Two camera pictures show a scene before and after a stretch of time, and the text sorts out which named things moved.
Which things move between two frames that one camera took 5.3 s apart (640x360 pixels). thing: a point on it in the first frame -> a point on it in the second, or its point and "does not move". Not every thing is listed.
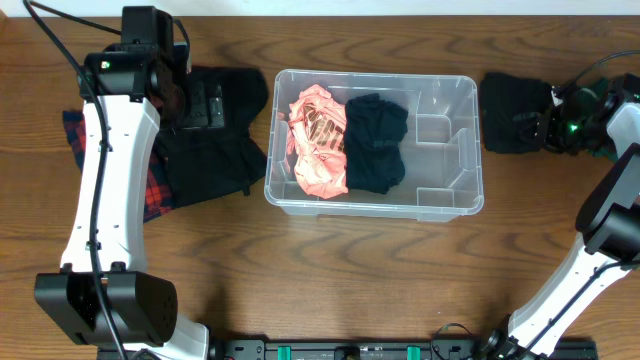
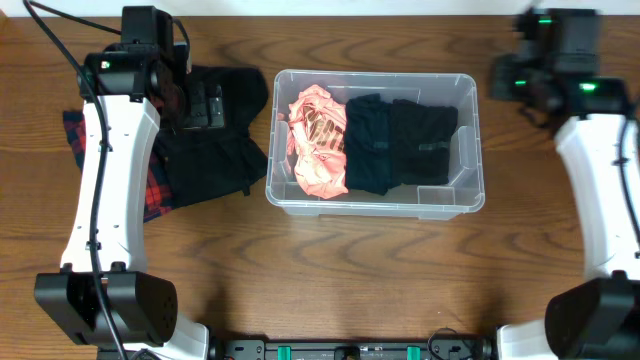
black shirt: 512,108 -> 420,142
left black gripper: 204,105 does not move
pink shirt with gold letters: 317,142 does not move
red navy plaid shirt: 158,197 does not move
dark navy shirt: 372,133 does not move
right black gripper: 553,116 -> 510,73
